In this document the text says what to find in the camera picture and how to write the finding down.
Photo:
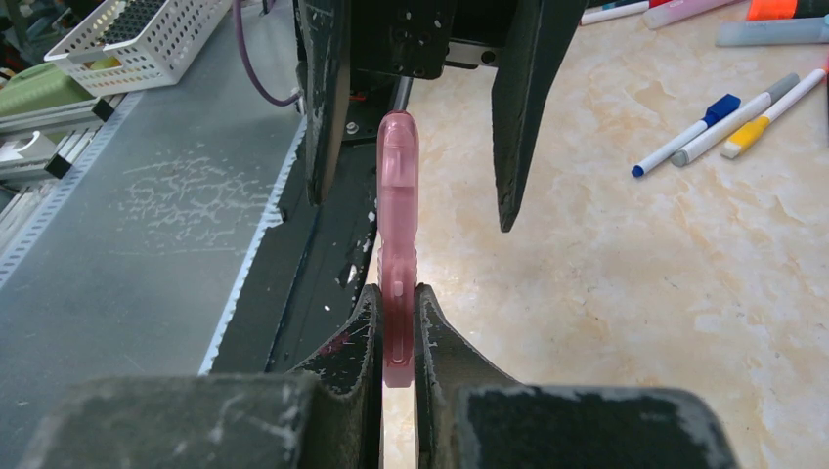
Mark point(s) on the yellow cap white marker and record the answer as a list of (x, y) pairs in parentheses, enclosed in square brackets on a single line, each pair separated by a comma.
[(745, 137)]

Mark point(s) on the light blue highlighter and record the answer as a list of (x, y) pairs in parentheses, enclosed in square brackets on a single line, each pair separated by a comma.
[(777, 32)]

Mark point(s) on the pink pastel highlighter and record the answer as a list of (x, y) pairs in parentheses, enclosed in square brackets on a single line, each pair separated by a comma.
[(679, 10)]

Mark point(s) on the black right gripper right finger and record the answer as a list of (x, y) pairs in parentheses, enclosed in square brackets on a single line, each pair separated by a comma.
[(471, 414)]

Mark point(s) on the blue cap white marker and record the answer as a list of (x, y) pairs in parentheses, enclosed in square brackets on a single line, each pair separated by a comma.
[(714, 113)]

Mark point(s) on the pink translucent pen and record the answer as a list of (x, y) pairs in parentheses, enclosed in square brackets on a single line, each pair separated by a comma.
[(397, 211)]

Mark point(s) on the white perforated basket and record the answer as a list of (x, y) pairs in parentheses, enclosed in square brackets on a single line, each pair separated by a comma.
[(125, 46)]

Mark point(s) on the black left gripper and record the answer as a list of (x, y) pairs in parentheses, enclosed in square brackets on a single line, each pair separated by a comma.
[(418, 39)]

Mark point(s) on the red white thin pen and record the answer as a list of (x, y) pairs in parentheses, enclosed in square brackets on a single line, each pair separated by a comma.
[(619, 9)]

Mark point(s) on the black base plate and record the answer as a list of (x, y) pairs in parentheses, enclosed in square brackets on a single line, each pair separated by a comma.
[(306, 264)]

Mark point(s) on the orange black highlighter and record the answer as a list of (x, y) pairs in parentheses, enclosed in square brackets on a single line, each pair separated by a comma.
[(771, 10)]

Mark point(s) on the grey cap white marker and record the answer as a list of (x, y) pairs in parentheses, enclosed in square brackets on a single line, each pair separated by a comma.
[(734, 121)]

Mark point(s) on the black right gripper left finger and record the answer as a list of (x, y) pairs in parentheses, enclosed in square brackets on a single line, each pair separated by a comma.
[(322, 413)]

